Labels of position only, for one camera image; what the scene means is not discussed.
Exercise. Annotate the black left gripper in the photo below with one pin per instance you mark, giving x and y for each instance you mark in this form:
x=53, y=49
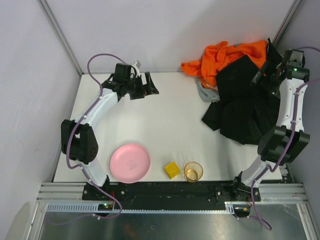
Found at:
x=141, y=86

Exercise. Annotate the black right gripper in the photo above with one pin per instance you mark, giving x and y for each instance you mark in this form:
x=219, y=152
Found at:
x=264, y=71

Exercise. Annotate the black cloth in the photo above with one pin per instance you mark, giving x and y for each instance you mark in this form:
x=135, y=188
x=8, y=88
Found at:
x=244, y=113

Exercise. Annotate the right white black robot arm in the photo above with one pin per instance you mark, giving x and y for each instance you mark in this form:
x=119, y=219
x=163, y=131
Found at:
x=286, y=140

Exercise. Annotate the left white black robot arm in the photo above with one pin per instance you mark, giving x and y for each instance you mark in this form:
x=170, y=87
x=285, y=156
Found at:
x=78, y=139

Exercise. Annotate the orange cloth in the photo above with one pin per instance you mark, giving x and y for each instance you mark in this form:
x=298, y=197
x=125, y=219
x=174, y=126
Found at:
x=217, y=57

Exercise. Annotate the grey light blue cloth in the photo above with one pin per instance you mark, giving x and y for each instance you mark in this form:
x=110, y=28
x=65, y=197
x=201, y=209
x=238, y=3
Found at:
x=207, y=94

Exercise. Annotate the pink round plate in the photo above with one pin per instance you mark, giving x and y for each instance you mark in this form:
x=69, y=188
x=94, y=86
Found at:
x=130, y=163

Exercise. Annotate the yellow cube block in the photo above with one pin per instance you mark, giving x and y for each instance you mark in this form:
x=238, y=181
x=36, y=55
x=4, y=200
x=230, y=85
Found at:
x=172, y=170

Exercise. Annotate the amber transparent plastic cup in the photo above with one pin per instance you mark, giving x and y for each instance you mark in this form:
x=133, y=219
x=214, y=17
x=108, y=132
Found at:
x=193, y=171

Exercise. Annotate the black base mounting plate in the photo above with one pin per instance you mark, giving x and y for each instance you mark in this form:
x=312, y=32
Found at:
x=180, y=195

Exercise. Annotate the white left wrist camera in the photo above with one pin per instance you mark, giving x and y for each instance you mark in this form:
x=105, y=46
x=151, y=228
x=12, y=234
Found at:
x=135, y=70

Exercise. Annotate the aluminium front frame rail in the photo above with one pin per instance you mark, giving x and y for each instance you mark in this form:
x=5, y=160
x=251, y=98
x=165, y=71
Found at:
x=289, y=193

